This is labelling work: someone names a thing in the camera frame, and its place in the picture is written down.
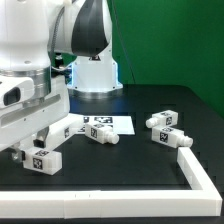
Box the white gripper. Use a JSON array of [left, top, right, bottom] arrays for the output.
[[0, 76, 70, 162]]

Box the white square tabletop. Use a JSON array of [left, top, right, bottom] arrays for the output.
[[45, 113, 84, 151]]

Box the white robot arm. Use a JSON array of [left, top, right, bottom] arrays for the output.
[[0, 0, 122, 162]]

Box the white marker sheet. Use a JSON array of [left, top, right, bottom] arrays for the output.
[[84, 115, 135, 135]]

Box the white L-shaped obstacle fence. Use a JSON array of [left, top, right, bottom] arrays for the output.
[[0, 147, 222, 219]]

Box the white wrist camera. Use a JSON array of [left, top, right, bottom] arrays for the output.
[[0, 75, 34, 109]]

